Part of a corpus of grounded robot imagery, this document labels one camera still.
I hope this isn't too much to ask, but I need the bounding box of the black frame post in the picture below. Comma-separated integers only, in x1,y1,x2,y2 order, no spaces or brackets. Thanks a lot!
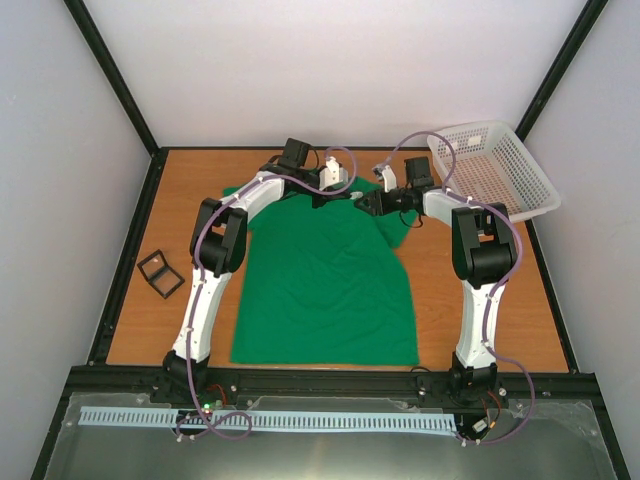
515,0,609,142
63,0,160,157

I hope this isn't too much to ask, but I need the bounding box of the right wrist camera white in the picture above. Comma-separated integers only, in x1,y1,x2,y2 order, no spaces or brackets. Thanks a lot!
372,162,397,193

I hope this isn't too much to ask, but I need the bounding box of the black aluminium rail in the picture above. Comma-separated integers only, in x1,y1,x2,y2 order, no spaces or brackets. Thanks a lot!
64,367,599,407

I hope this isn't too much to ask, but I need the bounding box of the right black frame post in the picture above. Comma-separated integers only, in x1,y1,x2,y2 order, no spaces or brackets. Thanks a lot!
515,0,609,142

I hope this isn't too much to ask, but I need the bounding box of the green t-shirt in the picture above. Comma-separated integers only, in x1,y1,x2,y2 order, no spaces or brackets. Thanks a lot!
230,194,419,366

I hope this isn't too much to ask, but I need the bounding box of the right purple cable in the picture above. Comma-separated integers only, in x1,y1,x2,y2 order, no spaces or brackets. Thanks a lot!
379,130,536,446

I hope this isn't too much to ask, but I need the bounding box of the light blue cable duct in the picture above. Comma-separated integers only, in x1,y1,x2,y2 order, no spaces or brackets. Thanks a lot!
77,406,457,436

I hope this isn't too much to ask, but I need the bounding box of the white perforated plastic basket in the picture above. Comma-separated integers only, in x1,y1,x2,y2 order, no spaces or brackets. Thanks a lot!
427,121,561,223

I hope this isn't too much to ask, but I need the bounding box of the black open brooch box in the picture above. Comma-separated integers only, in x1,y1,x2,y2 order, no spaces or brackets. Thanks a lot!
137,249,185,299

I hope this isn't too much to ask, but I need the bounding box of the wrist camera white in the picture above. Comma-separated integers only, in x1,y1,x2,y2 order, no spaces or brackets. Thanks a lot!
372,162,397,193
319,156,349,191

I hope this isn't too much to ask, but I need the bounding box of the left black frame post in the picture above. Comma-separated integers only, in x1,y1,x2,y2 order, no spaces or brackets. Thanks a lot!
63,0,160,157

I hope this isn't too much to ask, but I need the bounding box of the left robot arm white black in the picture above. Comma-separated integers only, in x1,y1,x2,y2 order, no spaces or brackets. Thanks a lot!
163,139,356,403

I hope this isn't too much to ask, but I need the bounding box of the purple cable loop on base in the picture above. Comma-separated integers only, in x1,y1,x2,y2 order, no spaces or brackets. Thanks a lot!
174,409,254,444

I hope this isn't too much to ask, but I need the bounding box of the small circuit board with led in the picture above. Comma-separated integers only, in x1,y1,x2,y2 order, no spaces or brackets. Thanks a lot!
197,384,227,414

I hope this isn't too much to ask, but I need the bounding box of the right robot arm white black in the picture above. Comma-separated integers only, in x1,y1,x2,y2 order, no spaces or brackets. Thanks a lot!
356,157,521,402

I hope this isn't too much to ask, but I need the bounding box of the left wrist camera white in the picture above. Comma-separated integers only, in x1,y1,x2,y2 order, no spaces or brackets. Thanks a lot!
319,156,349,191

